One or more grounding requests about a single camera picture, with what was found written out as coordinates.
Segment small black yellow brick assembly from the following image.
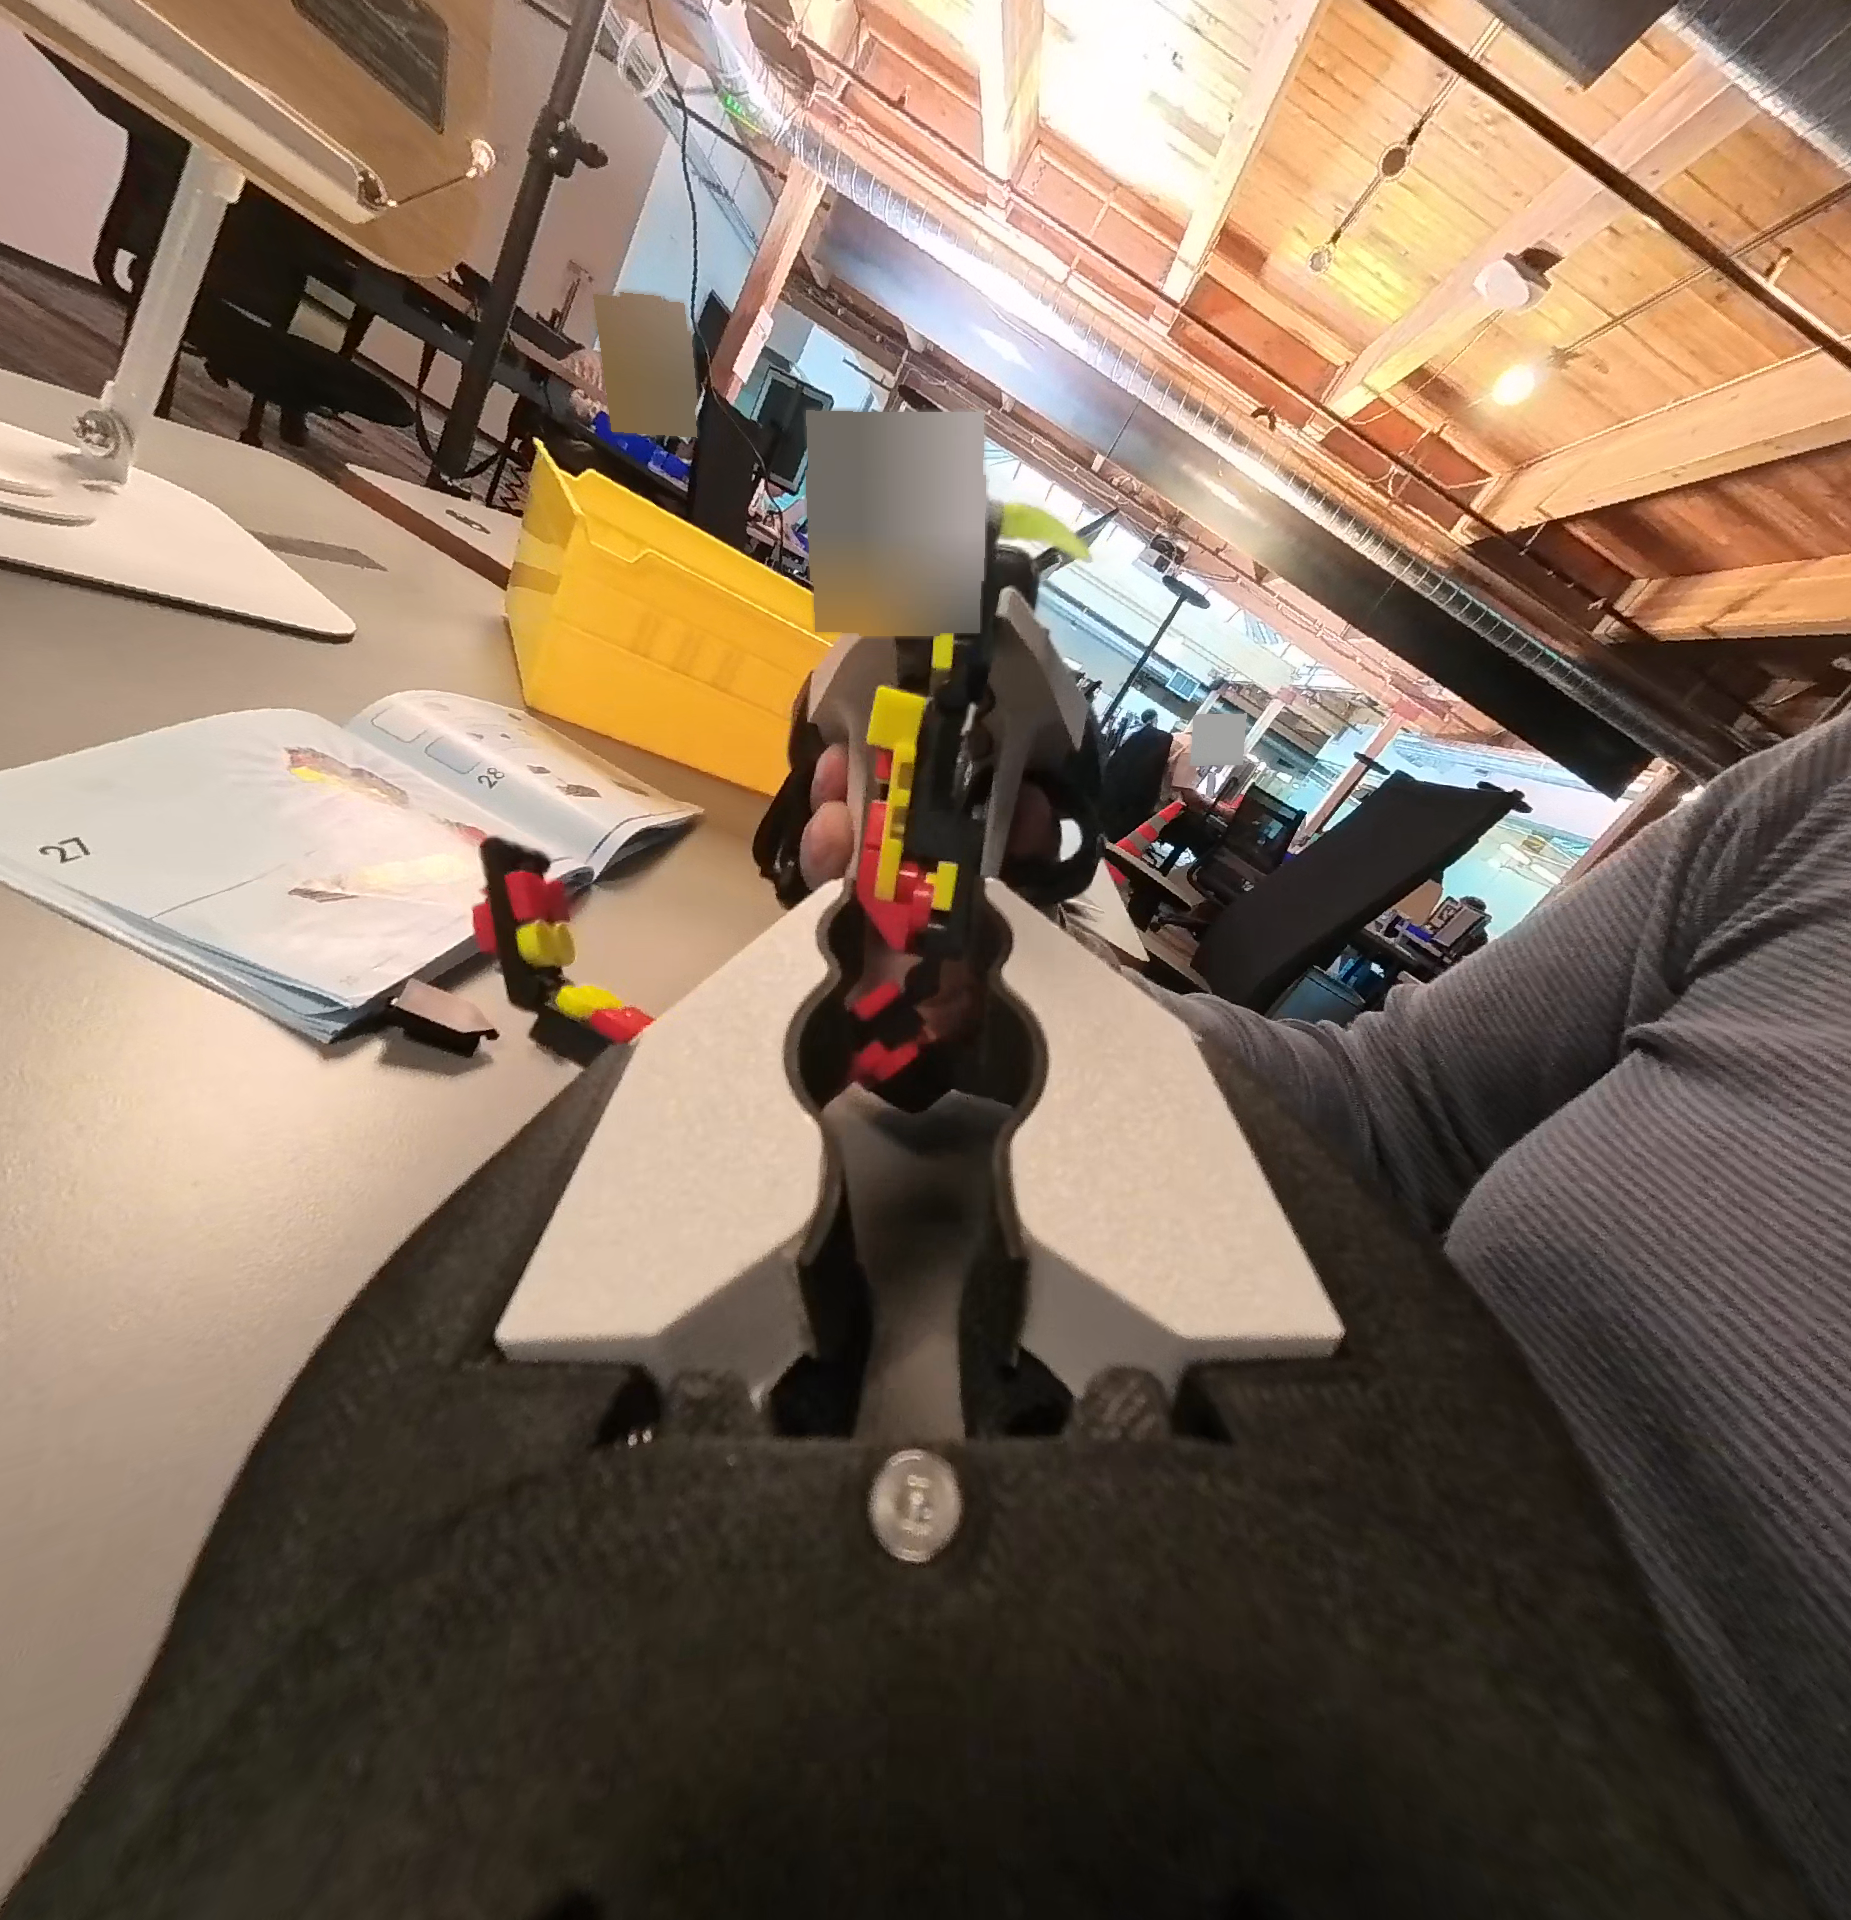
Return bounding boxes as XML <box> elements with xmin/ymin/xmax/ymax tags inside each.
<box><xmin>989</xmin><ymin>503</ymin><xmax>1096</xmax><ymax>603</ymax></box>

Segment black tripod pole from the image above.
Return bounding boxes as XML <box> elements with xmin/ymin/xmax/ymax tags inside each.
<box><xmin>427</xmin><ymin>0</ymin><xmax>615</xmax><ymax>500</ymax></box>

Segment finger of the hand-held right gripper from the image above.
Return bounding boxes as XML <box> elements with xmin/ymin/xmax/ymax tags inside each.
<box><xmin>798</xmin><ymin>630</ymin><xmax>907</xmax><ymax>902</ymax></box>
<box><xmin>962</xmin><ymin>589</ymin><xmax>1110</xmax><ymax>886</ymax></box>

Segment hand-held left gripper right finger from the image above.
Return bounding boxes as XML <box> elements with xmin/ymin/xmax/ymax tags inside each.
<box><xmin>974</xmin><ymin>878</ymin><xmax>1346</xmax><ymax>1443</ymax></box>

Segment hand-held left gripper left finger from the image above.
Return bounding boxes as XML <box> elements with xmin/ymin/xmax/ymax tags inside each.
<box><xmin>490</xmin><ymin>880</ymin><xmax>874</xmax><ymax>1443</ymax></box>

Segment black pole lamp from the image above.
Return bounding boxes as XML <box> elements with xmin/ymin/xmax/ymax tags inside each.
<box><xmin>1112</xmin><ymin>577</ymin><xmax>1215</xmax><ymax>729</ymax></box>

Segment black office chair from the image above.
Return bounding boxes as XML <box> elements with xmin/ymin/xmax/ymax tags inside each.
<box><xmin>1191</xmin><ymin>770</ymin><xmax>1538</xmax><ymax>1016</ymax></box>
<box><xmin>197</xmin><ymin>195</ymin><xmax>421</xmax><ymax>444</ymax></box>

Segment black toy brick piece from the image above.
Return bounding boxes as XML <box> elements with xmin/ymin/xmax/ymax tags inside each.
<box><xmin>375</xmin><ymin>979</ymin><xmax>504</xmax><ymax>1063</ymax></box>

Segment wooden board stand white base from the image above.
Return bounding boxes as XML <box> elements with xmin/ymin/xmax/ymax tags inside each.
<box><xmin>0</xmin><ymin>0</ymin><xmax>503</xmax><ymax>648</ymax></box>

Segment long silver ventilation duct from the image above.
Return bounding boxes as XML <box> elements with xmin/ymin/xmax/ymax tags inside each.
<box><xmin>1675</xmin><ymin>0</ymin><xmax>1851</xmax><ymax>138</ymax></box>

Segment yellow plastic bin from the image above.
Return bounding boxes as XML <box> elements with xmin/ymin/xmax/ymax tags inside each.
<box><xmin>503</xmin><ymin>440</ymin><xmax>839</xmax><ymax>801</ymax></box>

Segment red yellow black brick assembly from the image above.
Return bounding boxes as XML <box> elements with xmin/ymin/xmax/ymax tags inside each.
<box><xmin>845</xmin><ymin>636</ymin><xmax>970</xmax><ymax>1094</ymax></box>

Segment open instruction booklet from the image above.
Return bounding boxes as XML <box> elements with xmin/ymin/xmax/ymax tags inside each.
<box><xmin>0</xmin><ymin>688</ymin><xmax>704</xmax><ymax>1048</ymax></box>

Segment person's right hand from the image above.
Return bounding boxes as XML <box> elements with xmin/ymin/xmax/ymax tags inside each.
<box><xmin>798</xmin><ymin>743</ymin><xmax>1074</xmax><ymax>907</ymax></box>

